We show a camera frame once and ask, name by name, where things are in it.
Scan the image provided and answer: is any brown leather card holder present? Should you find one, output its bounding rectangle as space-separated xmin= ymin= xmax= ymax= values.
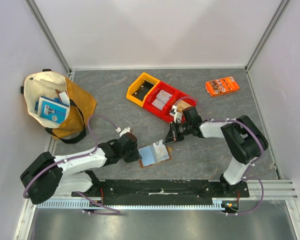
xmin=138 ymin=139 xmax=172 ymax=168

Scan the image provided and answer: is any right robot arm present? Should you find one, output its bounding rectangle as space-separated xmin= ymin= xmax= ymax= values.
xmin=163 ymin=106 xmax=269 ymax=197

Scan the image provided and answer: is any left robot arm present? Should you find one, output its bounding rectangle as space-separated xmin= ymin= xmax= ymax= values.
xmin=20 ymin=132 xmax=140 ymax=205

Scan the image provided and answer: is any gold card stack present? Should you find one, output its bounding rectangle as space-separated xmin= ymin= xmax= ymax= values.
xmin=174 ymin=100 xmax=192 ymax=113

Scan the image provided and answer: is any red bin with gold cards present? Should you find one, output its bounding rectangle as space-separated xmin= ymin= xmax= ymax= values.
xmin=162 ymin=90 xmax=197 ymax=123

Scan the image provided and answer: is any silver card stack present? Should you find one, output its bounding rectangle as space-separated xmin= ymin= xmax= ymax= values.
xmin=151 ymin=89 xmax=172 ymax=111

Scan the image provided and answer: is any red bin with silver cards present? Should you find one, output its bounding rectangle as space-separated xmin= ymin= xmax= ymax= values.
xmin=143 ymin=81 xmax=177 ymax=122

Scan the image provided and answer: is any black card stack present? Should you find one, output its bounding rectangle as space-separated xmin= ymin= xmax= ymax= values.
xmin=132 ymin=80 xmax=154 ymax=101

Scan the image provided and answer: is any orange printed box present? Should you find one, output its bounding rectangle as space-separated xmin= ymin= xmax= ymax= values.
xmin=205 ymin=76 xmax=240 ymax=97

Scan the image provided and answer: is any yellow plastic bin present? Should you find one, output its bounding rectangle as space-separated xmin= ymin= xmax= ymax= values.
xmin=126 ymin=72 xmax=160 ymax=107

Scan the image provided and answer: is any white and tan tote bag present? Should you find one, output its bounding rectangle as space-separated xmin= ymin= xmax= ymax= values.
xmin=20 ymin=69 xmax=97 ymax=144

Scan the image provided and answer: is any blue and white booklet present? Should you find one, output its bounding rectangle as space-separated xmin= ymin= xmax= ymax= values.
xmin=37 ymin=96 xmax=70 ymax=124

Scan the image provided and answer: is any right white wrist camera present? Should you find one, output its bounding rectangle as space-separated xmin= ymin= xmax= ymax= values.
xmin=169 ymin=105 xmax=183 ymax=123

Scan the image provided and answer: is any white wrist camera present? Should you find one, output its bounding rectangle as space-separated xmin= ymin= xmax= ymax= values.
xmin=169 ymin=105 xmax=183 ymax=123
xmin=115 ymin=127 xmax=132 ymax=137

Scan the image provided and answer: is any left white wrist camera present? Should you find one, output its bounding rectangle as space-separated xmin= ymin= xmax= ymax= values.
xmin=115 ymin=127 xmax=132 ymax=137

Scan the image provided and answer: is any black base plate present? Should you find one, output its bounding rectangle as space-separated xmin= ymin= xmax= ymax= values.
xmin=83 ymin=179 xmax=250 ymax=199

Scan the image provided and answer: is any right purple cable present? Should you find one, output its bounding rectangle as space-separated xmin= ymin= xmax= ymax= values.
xmin=174 ymin=96 xmax=266 ymax=216

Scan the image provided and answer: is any aluminium frame rail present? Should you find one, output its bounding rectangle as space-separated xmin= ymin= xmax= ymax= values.
xmin=36 ymin=179 xmax=298 ymax=211

